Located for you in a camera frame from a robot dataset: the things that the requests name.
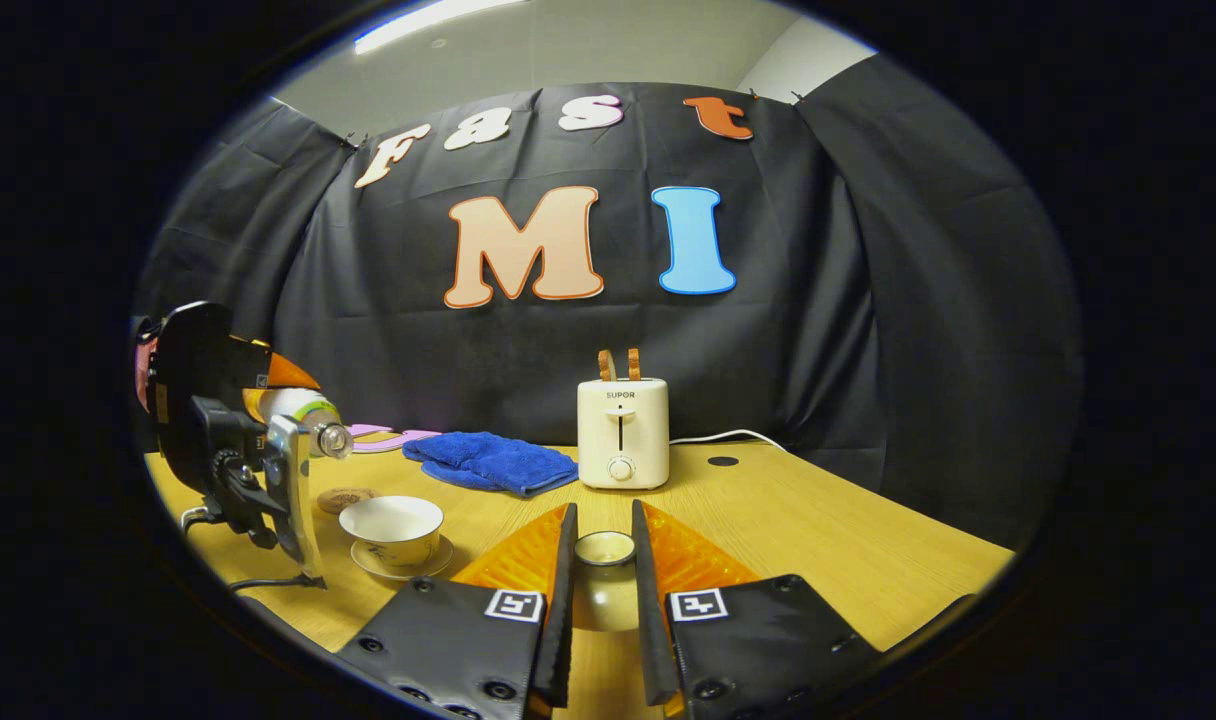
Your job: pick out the cream ceramic saucer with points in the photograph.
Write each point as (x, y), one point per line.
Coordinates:
(438, 560)

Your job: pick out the cream ceramic teacup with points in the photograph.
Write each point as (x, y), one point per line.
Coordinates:
(393, 535)

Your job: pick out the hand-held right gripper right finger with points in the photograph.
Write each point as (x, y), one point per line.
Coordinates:
(653, 640)

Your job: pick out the blue towel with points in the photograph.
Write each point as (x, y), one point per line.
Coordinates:
(488, 460)

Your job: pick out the black backdrop cloth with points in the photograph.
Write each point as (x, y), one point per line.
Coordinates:
(818, 300)

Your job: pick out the labelled plastic water bottle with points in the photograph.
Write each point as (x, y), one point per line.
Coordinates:
(303, 410)

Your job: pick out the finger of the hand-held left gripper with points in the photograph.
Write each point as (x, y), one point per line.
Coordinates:
(288, 378)

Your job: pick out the white toaster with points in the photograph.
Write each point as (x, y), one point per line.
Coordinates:
(623, 440)

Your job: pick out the pink foam cutout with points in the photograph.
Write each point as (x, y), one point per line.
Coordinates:
(388, 440)

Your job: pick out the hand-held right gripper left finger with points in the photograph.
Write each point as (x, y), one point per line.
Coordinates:
(556, 640)

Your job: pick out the toasted bread slice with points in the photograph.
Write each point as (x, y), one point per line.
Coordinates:
(634, 364)
(606, 365)

